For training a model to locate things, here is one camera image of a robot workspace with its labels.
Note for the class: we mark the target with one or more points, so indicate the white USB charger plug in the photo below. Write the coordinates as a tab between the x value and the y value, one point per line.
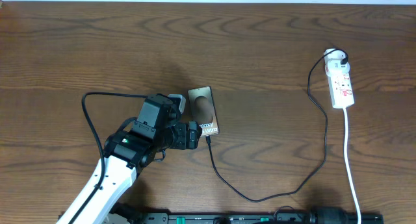
336	54

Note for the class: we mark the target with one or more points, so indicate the white power strip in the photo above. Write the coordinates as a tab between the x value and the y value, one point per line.
339	84

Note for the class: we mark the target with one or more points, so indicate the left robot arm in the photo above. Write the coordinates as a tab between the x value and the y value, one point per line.
128	151

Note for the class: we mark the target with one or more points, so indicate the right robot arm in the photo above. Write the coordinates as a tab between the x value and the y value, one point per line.
327	215

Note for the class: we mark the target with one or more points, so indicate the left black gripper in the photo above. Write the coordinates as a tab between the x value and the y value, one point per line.
184	130

